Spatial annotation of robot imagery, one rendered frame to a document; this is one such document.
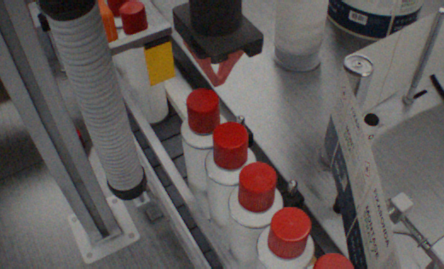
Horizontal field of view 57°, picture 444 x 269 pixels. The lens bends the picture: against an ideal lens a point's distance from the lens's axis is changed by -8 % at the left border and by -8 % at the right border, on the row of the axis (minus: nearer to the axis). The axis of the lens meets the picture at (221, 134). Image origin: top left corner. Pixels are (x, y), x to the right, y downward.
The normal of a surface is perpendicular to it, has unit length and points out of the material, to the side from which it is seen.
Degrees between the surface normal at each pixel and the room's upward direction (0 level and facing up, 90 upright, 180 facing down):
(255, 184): 2
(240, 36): 1
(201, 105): 2
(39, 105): 90
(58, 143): 90
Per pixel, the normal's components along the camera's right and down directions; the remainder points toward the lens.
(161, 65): 0.50, 0.66
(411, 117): -0.02, -0.63
